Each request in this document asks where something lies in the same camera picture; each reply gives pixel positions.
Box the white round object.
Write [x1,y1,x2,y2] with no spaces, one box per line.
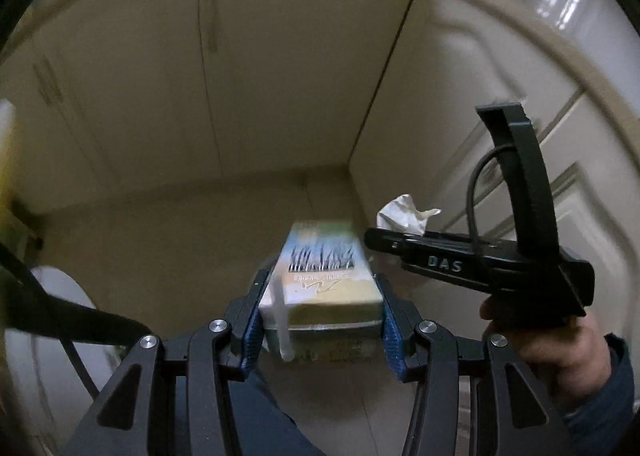
[0,263,131,456]

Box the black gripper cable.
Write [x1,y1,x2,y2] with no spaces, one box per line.
[0,241,146,399]
[465,146,516,249]

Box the green white drink carton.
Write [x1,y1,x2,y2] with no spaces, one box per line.
[257,220,386,364]

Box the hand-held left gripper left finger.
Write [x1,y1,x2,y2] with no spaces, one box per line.
[60,268,273,456]

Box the person's leg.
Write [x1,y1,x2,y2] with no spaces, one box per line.
[235,368,326,456]

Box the cream kitchen cabinet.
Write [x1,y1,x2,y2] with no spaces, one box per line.
[0,0,640,407]

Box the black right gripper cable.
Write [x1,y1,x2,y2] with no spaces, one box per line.
[465,146,516,249]

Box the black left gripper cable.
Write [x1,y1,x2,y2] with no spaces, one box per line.
[0,241,146,399]

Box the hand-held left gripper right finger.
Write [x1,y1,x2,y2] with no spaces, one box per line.
[372,272,581,456]

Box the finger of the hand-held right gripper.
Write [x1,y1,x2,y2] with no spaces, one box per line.
[364,228,476,261]
[424,231,474,243]

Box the white tissue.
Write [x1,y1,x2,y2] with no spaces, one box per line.
[376,194,442,237]

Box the person's right forearm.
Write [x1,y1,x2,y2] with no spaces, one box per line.
[560,333,638,456]

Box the person's right hand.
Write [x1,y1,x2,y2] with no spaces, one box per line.
[480,293,613,417]

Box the yellow white object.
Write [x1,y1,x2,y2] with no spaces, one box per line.
[0,100,21,217]

